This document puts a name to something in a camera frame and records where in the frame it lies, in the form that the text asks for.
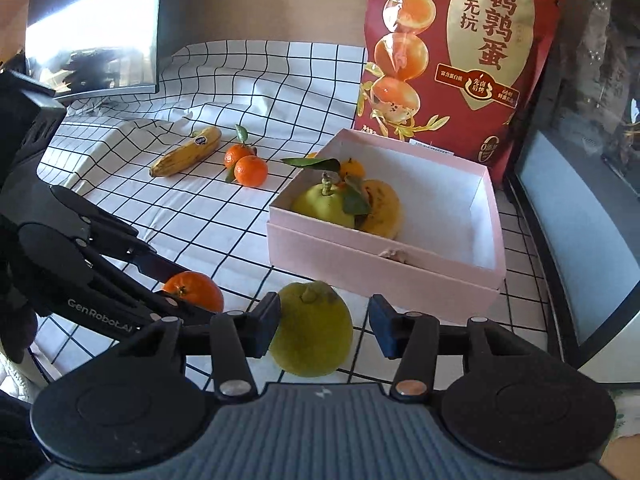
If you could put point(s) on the yellow banana in box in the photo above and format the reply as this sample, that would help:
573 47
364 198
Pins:
386 215

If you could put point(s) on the green pear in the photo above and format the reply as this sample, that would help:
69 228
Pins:
324 201
315 332

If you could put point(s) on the black monitor screen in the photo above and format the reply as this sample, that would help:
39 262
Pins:
93 47

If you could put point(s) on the orange tangerine front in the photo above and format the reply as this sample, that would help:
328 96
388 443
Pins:
251 171

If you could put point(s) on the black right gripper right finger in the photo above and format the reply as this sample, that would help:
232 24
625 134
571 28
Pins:
412 338

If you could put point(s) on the yellow banana with sticker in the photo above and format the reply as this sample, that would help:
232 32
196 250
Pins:
198 148

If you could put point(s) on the green pear in box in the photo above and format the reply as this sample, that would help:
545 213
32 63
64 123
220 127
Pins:
324 201

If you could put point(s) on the tangerine with leaves in box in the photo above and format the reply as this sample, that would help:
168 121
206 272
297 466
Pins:
347 175

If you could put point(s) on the pink cardboard box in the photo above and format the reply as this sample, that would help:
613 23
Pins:
448 257

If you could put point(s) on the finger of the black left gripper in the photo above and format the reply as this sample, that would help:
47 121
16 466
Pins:
71 279
110 236

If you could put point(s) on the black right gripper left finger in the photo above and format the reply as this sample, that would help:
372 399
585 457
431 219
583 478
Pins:
235 337

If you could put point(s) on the dark framed panel right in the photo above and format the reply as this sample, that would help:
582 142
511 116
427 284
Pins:
576 178

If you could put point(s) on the black gloved hand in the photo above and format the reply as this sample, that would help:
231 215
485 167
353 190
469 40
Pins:
18 319

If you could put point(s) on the black white grid tablecloth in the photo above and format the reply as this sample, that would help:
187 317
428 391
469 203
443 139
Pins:
292 97

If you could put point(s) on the small orange tangerine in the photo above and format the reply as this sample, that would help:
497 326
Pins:
197 288

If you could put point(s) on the tangerine with green leaf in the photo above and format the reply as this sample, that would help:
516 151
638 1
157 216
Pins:
237 152

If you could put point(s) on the red snack bag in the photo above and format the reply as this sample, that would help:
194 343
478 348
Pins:
453 74

